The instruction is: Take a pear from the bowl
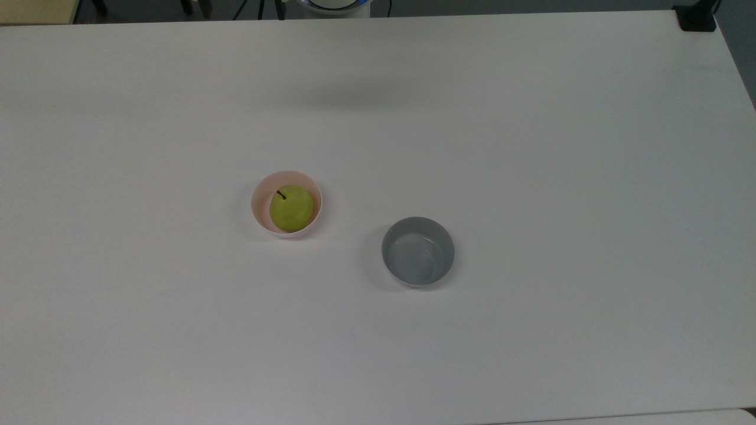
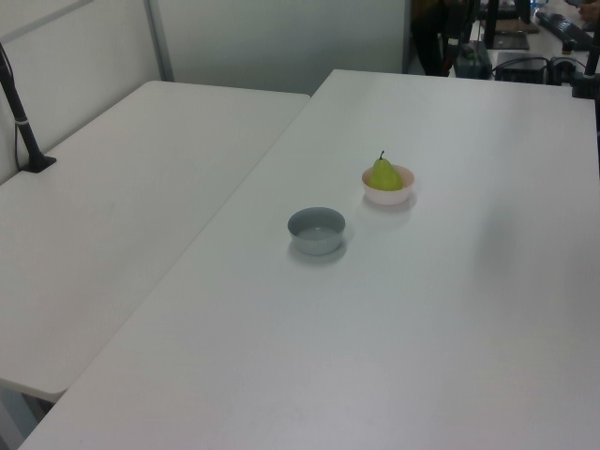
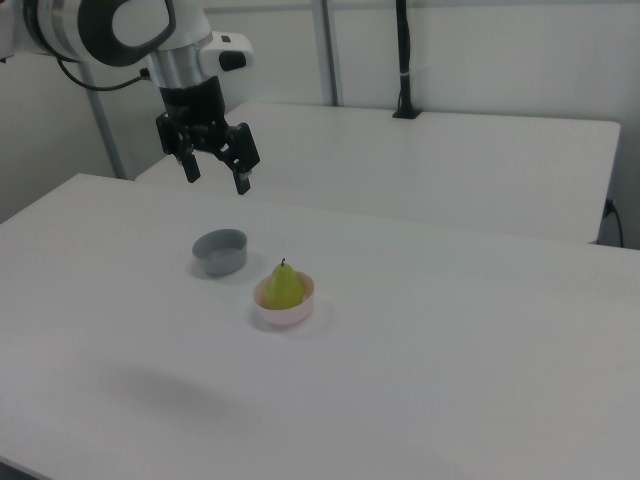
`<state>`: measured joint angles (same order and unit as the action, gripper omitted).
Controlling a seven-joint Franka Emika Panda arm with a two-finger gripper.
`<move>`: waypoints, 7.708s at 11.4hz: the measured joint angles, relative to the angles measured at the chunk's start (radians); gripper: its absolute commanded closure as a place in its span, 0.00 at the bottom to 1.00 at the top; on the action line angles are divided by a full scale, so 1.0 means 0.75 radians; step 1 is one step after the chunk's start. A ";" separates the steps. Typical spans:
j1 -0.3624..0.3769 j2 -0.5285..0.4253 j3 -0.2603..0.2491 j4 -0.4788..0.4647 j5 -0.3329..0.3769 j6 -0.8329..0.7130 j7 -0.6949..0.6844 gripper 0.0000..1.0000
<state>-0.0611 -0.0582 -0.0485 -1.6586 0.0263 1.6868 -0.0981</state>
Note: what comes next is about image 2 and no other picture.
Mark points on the green pear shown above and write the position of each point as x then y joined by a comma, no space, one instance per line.
386,175

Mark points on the grey bowl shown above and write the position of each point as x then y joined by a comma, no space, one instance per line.
316,244

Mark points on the pink bowl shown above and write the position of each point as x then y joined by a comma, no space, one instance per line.
389,198

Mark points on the white side table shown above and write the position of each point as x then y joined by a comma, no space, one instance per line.
117,211

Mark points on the person in dark trousers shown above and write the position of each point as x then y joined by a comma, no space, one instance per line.
429,42

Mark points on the grey equipment box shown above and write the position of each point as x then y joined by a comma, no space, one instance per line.
473,65

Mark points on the black stand pole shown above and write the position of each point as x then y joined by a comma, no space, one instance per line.
454,28

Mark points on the black flat box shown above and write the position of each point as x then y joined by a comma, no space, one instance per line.
520,70

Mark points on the black monitor stand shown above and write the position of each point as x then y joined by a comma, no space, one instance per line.
492,19

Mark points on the small black device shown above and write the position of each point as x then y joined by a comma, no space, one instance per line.
560,70

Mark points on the black keyboard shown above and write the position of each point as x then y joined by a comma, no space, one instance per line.
562,28

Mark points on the grey partition post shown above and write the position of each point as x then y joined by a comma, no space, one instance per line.
159,42

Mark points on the black camera pole with base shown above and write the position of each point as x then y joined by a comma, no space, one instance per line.
23,131

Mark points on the black clamped camera pole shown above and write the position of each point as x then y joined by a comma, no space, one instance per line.
583,86

